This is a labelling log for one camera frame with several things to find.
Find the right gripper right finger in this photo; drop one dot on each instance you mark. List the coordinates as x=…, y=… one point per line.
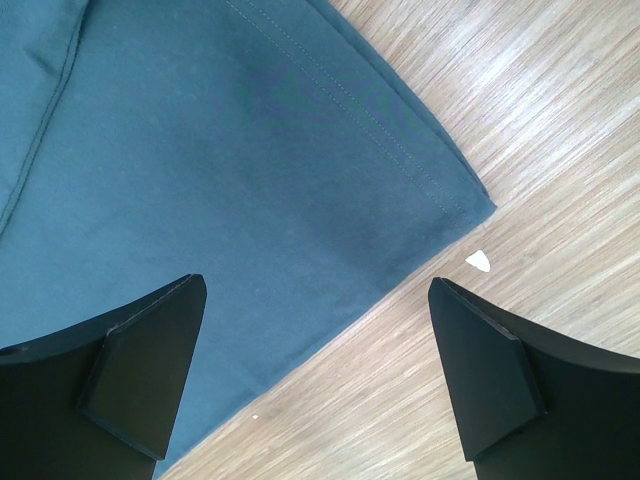
x=529, y=402

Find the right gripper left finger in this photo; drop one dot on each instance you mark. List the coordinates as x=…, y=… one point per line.
x=99, y=399

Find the blue-grey t shirt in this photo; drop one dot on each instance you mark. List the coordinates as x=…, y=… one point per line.
x=262, y=144

